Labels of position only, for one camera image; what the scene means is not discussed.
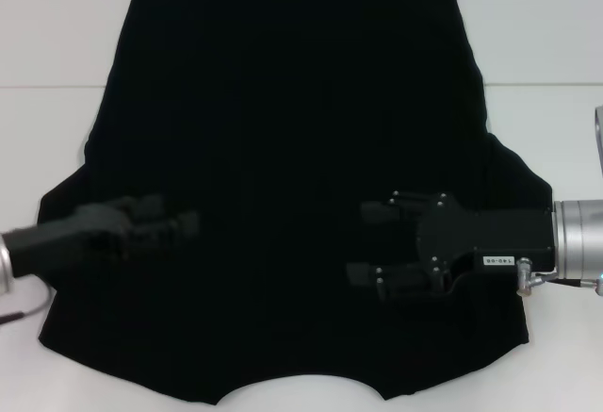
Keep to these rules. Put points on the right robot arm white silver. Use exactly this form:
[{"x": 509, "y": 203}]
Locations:
[{"x": 579, "y": 237}]

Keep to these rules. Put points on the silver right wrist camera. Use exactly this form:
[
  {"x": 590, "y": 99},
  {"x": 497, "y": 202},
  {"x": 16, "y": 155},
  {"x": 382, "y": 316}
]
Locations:
[{"x": 599, "y": 138}]

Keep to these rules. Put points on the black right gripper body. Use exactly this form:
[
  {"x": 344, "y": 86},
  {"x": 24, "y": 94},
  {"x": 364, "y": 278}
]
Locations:
[{"x": 471, "y": 237}]

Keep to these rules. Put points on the black t-shirt with white print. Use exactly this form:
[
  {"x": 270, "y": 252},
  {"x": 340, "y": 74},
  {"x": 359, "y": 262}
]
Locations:
[{"x": 282, "y": 101}]

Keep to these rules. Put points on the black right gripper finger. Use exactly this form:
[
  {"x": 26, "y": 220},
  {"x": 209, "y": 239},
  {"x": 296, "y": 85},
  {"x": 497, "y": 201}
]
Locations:
[
  {"x": 391, "y": 211},
  {"x": 400, "y": 280}
]

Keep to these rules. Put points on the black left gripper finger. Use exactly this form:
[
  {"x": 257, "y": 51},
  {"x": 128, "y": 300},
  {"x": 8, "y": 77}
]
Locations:
[
  {"x": 150, "y": 207},
  {"x": 169, "y": 230}
]

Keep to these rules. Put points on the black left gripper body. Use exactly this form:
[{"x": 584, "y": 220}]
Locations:
[{"x": 70, "y": 237}]

